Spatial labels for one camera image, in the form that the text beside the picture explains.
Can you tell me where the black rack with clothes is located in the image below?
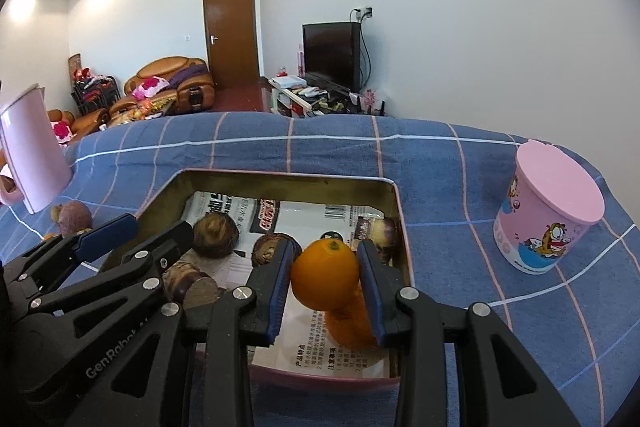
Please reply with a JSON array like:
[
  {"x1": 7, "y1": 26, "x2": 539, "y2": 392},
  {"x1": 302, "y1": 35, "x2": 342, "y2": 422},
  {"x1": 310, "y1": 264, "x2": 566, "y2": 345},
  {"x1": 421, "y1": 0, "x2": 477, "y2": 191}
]
[{"x1": 71, "y1": 68, "x2": 121, "y2": 118}]

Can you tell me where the dark brown wrinkled fruit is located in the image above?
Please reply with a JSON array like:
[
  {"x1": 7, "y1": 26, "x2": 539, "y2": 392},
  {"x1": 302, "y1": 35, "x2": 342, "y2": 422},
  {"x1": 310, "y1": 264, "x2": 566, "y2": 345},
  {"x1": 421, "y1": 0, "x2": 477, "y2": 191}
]
[
  {"x1": 251, "y1": 233, "x2": 288, "y2": 269},
  {"x1": 192, "y1": 213, "x2": 240, "y2": 259}
]

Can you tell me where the pink cartoon cup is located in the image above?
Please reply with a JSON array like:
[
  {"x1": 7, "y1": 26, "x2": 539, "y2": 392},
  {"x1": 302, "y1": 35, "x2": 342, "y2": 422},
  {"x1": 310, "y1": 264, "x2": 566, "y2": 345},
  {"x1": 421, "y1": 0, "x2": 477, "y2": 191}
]
[{"x1": 492, "y1": 138, "x2": 606, "y2": 277}]

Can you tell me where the purple passion fruit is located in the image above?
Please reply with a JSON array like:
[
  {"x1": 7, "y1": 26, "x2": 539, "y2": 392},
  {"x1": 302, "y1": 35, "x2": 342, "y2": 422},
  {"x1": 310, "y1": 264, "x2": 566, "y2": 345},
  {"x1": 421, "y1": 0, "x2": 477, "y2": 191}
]
[{"x1": 50, "y1": 200, "x2": 94, "y2": 238}]

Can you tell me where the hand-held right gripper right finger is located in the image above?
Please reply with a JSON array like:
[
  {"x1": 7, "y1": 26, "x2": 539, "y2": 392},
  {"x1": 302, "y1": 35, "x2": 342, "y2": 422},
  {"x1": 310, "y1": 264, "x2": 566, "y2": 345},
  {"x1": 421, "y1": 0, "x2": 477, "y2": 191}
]
[{"x1": 356, "y1": 238, "x2": 583, "y2": 427}]

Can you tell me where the pink electric kettle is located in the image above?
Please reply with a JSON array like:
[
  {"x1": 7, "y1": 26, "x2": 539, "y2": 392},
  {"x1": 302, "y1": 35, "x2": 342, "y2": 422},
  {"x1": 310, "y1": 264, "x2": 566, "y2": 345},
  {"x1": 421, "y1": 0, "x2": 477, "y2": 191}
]
[{"x1": 0, "y1": 83, "x2": 75, "y2": 215}]

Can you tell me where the pink tin box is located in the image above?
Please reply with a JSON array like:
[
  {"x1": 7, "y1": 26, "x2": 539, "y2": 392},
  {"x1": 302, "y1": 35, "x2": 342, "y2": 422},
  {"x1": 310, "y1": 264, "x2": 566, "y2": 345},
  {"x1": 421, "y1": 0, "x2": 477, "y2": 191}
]
[{"x1": 97, "y1": 167, "x2": 413, "y2": 394}]

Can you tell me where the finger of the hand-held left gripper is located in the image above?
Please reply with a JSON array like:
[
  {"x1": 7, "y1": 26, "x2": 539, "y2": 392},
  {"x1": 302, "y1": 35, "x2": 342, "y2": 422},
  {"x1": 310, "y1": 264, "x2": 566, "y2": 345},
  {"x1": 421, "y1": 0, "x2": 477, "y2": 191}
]
[
  {"x1": 0, "y1": 213, "x2": 140, "y2": 308},
  {"x1": 25, "y1": 219, "x2": 196, "y2": 323}
]

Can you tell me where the cluttered coffee table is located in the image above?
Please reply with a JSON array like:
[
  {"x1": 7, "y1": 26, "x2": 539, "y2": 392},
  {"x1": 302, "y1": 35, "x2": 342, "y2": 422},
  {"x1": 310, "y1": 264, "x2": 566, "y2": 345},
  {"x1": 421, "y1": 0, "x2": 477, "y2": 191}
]
[{"x1": 107, "y1": 99, "x2": 178, "y2": 125}]

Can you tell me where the blue plaid tablecloth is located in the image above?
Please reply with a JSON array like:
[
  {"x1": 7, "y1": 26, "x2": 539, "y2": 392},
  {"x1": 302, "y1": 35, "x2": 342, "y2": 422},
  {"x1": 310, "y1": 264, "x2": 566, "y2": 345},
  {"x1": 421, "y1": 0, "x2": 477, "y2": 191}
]
[{"x1": 0, "y1": 111, "x2": 640, "y2": 427}]

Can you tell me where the white television stand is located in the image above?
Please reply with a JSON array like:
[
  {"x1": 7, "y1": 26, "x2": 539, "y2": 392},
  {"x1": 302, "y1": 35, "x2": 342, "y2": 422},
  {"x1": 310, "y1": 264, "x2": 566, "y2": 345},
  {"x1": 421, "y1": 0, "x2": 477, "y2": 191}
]
[{"x1": 268, "y1": 77, "x2": 361, "y2": 118}]

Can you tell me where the purple blanket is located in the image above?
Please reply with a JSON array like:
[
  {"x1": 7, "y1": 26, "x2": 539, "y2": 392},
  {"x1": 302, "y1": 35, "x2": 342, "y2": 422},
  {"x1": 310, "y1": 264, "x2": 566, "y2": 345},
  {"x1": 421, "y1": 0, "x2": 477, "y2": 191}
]
[{"x1": 170, "y1": 63, "x2": 208, "y2": 90}]

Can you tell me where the black flat television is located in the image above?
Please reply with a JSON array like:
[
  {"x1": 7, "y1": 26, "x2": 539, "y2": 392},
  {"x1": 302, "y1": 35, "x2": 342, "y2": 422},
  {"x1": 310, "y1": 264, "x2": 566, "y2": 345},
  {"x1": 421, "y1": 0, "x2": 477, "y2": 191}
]
[{"x1": 302, "y1": 21, "x2": 363, "y2": 94}]

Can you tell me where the printed glossy leaflet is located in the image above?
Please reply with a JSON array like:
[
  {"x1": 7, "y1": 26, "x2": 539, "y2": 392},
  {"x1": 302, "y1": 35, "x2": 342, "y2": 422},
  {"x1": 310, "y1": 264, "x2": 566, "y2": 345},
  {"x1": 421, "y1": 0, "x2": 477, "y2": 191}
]
[{"x1": 180, "y1": 191, "x2": 391, "y2": 380}]

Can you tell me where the brown leather armchair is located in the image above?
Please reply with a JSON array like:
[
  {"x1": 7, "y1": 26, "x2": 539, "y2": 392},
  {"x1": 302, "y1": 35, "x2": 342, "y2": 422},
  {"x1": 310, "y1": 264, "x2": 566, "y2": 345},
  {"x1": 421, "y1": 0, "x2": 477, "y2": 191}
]
[{"x1": 109, "y1": 56, "x2": 217, "y2": 118}]

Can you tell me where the brown wooden door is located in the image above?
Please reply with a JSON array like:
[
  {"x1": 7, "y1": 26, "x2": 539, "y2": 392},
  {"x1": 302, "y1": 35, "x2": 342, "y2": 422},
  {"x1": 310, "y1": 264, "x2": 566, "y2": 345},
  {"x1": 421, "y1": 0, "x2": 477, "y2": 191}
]
[{"x1": 202, "y1": 0, "x2": 261, "y2": 88}]

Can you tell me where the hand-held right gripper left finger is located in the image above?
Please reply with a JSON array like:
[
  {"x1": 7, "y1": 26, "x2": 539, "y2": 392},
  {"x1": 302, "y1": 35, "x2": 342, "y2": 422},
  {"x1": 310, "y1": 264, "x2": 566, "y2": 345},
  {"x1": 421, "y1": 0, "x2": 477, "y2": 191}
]
[{"x1": 162, "y1": 237, "x2": 303, "y2": 427}]

